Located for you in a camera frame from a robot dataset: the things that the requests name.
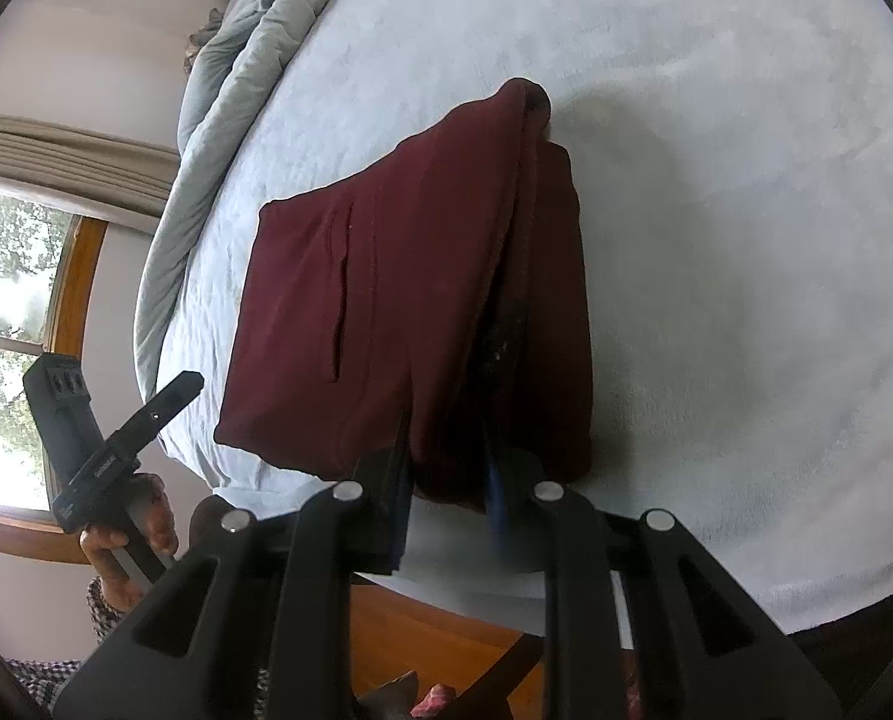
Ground maroon pants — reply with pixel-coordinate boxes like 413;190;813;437
214;78;593;507

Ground left hand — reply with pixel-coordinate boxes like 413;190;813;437
79;473;179;613

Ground beige curtain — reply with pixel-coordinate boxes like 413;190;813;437
0;115;179;220

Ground grey quilt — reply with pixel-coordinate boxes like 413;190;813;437
134;0;330;400

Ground light blue bed sheet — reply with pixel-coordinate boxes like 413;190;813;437
155;0;893;631

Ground wooden window frame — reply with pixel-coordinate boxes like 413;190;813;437
0;213;112;566

